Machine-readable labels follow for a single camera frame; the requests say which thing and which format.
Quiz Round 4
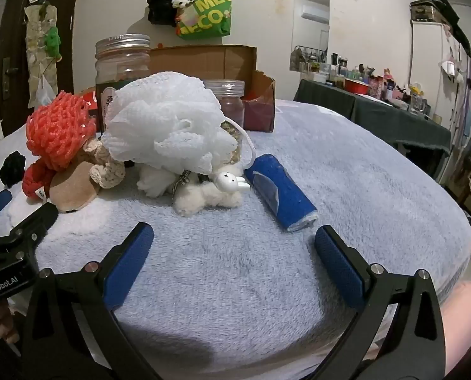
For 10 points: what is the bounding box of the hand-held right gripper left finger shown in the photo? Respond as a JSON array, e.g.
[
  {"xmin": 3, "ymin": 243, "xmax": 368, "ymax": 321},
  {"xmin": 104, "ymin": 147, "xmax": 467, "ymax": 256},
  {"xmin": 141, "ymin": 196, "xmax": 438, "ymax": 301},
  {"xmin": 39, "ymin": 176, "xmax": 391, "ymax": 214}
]
[{"xmin": 22, "ymin": 222, "xmax": 159, "ymax": 380}]

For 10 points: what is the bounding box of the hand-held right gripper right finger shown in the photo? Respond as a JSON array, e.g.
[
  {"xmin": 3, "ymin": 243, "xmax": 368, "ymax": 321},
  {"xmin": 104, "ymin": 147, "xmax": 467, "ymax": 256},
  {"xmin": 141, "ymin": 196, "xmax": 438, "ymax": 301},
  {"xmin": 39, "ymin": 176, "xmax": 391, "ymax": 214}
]
[{"xmin": 315, "ymin": 225, "xmax": 446, "ymax": 380}]

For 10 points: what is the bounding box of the black yarn ball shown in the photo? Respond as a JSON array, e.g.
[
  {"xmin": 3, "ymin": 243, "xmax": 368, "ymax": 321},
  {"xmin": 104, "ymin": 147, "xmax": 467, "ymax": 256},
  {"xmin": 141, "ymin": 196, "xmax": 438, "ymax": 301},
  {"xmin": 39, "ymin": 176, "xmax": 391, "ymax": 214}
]
[{"xmin": 0, "ymin": 151, "xmax": 26, "ymax": 187}]

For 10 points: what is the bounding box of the red knitted yarn item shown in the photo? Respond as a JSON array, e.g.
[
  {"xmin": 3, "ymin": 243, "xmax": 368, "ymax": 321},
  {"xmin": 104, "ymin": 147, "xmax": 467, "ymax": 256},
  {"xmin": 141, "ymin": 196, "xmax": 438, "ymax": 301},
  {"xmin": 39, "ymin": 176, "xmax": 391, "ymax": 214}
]
[{"xmin": 22, "ymin": 160, "xmax": 56, "ymax": 200}]

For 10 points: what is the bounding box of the round brown powder puff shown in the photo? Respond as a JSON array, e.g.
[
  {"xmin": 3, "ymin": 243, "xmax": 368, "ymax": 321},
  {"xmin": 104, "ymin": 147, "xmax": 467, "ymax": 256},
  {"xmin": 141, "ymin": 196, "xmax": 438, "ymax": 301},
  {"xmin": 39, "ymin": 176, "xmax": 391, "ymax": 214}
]
[{"xmin": 48, "ymin": 161, "xmax": 99, "ymax": 212}]

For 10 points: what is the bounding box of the white fluffy cloth roll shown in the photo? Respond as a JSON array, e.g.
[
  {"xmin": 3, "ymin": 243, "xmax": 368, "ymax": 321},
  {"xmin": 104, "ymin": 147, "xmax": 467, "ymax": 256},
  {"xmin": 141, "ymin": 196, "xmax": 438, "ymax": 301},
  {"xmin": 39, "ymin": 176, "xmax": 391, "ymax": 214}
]
[{"xmin": 136, "ymin": 164, "xmax": 177, "ymax": 198}]

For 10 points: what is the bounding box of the beige crochet item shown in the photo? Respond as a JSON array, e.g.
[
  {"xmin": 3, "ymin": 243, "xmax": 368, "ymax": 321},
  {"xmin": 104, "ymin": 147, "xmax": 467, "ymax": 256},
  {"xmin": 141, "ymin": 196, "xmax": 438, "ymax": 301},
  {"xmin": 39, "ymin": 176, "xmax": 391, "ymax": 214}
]
[{"xmin": 83, "ymin": 138, "xmax": 127, "ymax": 188}]

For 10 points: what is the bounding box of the blue towel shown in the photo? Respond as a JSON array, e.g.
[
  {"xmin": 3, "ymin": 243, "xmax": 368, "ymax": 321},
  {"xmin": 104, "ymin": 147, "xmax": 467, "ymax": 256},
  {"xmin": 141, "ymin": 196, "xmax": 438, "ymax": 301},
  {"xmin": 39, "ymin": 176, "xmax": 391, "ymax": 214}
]
[{"xmin": 244, "ymin": 154, "xmax": 319, "ymax": 232}]

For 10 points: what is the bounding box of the white fluffy bunny plush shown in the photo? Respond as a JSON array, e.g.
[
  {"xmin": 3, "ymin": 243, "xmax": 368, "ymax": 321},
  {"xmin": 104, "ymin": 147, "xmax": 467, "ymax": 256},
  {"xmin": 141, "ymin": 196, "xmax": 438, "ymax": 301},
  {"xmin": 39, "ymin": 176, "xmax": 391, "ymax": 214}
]
[{"xmin": 172, "ymin": 171, "xmax": 250, "ymax": 216}]

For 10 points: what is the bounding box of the orange mesh bath pouf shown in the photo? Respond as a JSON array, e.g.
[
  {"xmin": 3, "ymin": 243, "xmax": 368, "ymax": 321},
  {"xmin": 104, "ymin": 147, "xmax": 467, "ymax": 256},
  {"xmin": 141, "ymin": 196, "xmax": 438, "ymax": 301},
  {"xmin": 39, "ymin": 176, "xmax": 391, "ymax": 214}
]
[{"xmin": 25, "ymin": 90, "xmax": 98, "ymax": 171}]

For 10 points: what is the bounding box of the white mesh bath pouf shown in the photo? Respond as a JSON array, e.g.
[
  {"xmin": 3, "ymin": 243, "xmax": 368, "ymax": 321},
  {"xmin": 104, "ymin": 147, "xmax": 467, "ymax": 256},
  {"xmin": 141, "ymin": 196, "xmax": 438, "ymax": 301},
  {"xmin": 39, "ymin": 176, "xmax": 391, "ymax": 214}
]
[{"xmin": 101, "ymin": 71, "xmax": 256, "ymax": 175}]

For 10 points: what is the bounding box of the cardboard box with red lining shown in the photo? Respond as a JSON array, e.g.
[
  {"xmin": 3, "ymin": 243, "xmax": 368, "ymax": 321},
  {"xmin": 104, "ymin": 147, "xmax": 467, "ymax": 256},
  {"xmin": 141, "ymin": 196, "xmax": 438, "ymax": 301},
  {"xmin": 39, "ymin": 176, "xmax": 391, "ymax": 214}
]
[{"xmin": 77, "ymin": 45, "xmax": 276, "ymax": 133}]

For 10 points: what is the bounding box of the person's left hand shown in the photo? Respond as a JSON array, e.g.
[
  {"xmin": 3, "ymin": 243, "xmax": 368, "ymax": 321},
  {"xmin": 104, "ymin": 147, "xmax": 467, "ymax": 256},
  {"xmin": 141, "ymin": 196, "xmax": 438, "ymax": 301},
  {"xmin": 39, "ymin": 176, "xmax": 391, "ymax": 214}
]
[{"xmin": 0, "ymin": 299, "xmax": 21, "ymax": 345}]

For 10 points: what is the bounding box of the light blue fleece blanket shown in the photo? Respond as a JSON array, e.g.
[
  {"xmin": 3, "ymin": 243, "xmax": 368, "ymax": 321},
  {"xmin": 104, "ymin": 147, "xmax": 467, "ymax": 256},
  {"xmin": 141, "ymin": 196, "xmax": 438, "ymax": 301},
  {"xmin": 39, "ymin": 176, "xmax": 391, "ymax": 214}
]
[{"xmin": 0, "ymin": 99, "xmax": 471, "ymax": 380}]

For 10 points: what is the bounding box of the dark brown door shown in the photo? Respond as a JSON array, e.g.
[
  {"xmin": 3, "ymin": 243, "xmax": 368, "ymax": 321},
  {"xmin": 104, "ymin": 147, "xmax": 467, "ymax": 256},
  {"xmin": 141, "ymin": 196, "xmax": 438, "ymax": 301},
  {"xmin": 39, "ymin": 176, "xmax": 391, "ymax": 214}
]
[{"xmin": 0, "ymin": 0, "xmax": 81, "ymax": 135}]

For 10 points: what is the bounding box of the pink cloth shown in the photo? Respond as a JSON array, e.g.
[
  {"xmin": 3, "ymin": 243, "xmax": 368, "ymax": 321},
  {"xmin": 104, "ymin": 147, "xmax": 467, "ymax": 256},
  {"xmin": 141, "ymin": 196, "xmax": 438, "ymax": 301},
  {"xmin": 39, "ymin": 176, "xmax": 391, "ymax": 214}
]
[{"xmin": 437, "ymin": 280, "xmax": 471, "ymax": 365}]

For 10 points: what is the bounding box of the dark green covered table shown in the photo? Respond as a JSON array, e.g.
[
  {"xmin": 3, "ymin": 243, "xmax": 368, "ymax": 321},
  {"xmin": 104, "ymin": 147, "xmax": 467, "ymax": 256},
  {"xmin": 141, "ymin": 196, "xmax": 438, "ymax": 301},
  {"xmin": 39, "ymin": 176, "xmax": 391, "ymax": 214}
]
[{"xmin": 293, "ymin": 78, "xmax": 452, "ymax": 183}]

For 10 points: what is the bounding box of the door hanging with green plush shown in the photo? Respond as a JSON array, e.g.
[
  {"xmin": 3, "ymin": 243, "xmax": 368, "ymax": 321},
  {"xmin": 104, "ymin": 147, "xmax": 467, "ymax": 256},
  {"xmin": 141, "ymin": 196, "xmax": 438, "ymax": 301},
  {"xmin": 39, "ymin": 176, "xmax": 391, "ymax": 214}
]
[{"xmin": 23, "ymin": 2, "xmax": 60, "ymax": 107}]

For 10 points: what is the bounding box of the red bowl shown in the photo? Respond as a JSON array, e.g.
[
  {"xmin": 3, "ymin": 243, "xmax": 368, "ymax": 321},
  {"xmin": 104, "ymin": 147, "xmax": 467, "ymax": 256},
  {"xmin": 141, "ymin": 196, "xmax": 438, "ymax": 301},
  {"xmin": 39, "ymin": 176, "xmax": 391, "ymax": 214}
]
[{"xmin": 344, "ymin": 78, "xmax": 371, "ymax": 95}]

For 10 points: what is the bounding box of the side table with bottles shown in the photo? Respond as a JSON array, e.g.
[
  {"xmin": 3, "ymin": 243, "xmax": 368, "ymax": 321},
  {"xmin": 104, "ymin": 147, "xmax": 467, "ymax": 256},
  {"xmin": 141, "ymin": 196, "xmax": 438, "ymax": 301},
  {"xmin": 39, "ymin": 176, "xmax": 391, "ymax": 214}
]
[{"xmin": 330, "ymin": 53, "xmax": 434, "ymax": 115}]

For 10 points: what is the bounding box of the large glass tea jar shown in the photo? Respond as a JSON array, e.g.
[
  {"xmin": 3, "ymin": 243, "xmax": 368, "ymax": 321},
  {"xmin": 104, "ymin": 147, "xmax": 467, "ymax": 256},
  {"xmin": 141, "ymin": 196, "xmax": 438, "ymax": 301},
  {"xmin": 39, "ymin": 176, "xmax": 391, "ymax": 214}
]
[{"xmin": 95, "ymin": 34, "xmax": 152, "ymax": 101}]

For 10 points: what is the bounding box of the small clear plastic jar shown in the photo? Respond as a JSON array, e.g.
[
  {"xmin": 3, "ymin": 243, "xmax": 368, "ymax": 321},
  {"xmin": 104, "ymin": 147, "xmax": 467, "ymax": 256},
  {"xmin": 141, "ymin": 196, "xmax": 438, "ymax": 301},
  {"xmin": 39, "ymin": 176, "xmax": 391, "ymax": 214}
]
[{"xmin": 203, "ymin": 80, "xmax": 246, "ymax": 129}]

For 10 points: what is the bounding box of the white cabinet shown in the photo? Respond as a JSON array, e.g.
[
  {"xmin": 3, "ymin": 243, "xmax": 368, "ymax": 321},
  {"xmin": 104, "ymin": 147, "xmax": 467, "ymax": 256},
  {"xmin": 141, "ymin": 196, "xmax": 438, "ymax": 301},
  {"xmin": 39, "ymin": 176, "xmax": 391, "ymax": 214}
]
[{"xmin": 410, "ymin": 0, "xmax": 471, "ymax": 131}]

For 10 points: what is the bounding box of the green tote bag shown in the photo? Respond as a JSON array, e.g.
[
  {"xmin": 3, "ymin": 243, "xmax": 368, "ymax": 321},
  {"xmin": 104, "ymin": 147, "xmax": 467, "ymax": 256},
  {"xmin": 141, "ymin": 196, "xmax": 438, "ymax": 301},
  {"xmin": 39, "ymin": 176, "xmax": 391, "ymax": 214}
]
[{"xmin": 175, "ymin": 0, "xmax": 234, "ymax": 41}]

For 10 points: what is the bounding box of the brown case on cabinet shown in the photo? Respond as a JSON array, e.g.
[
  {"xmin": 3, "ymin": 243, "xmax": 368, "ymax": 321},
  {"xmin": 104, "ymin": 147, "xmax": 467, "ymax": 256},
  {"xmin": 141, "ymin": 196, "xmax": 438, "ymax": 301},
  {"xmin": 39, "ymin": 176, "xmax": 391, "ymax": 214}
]
[{"xmin": 410, "ymin": 0, "xmax": 438, "ymax": 22}]

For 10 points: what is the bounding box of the black clothing on cabinet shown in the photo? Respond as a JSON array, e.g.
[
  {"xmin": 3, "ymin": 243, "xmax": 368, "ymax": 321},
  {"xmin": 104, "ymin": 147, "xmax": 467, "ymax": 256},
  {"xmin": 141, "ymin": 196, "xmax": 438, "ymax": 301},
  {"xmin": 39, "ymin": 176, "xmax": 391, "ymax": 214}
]
[{"xmin": 427, "ymin": 0, "xmax": 471, "ymax": 48}]

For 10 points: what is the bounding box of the wall mirror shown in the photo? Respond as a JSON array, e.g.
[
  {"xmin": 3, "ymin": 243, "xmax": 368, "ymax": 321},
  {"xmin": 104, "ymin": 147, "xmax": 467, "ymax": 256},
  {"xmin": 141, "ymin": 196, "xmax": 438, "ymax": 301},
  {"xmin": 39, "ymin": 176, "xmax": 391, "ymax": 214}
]
[{"xmin": 290, "ymin": 0, "xmax": 331, "ymax": 73}]

